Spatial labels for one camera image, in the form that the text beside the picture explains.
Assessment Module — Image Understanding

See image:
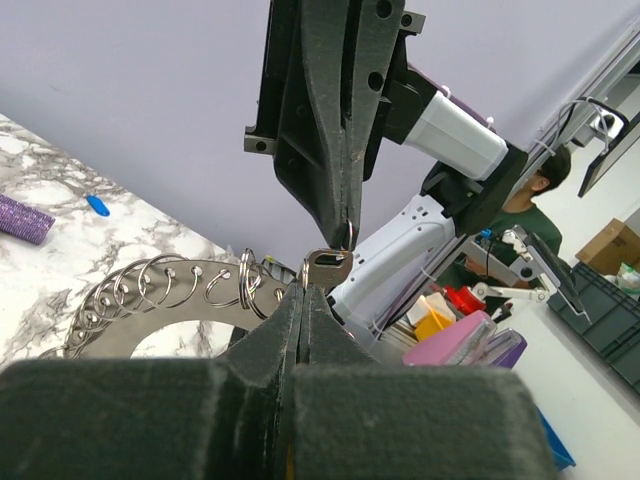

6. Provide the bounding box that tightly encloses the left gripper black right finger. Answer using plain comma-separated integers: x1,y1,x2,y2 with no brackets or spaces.
287,284,557,479

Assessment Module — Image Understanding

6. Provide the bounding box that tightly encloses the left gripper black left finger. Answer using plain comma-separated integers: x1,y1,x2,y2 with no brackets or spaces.
1,284,304,479

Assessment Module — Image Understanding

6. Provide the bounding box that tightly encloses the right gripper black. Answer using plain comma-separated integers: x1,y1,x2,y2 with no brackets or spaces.
244,1,426,248

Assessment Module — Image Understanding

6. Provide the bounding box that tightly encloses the silver disc keyring holder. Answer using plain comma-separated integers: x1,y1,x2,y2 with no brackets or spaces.
40,249,295,359

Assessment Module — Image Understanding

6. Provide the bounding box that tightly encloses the key with black tag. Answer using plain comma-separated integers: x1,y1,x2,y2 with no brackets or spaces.
297,219,356,291

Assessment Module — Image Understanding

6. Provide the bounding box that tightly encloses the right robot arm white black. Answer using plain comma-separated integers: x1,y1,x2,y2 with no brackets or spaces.
244,1,528,346

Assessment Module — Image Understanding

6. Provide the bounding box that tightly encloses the pink purple box stack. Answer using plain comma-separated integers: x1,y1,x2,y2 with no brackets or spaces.
402,311,528,369

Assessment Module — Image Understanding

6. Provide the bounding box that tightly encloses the person in green shirt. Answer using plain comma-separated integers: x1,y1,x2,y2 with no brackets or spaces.
437,145,572,289

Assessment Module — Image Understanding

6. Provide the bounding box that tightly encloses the black computer monitor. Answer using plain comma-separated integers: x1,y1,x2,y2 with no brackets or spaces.
578,113,640,198

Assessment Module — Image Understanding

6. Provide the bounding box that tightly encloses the dark grey storage crate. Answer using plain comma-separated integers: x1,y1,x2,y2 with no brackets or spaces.
548,263,639,391

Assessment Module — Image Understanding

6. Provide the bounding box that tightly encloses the purple glitter toy microphone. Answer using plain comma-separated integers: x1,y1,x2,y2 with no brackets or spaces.
0,194,55,245

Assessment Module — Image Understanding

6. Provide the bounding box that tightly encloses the cardboard box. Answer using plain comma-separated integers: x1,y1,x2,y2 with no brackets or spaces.
575,219,639,275

